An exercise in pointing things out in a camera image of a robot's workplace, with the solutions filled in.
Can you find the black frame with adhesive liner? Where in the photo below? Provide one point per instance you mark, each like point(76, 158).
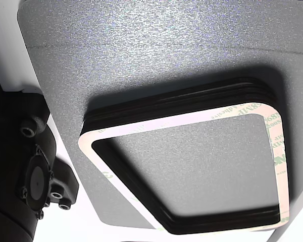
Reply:
point(166, 107)
point(166, 102)
point(166, 121)
point(166, 111)

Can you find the black six-joint robot arm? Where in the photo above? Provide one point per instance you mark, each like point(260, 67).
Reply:
point(15, 151)

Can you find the gray textured base plate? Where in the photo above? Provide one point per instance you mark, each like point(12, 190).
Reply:
point(141, 50)

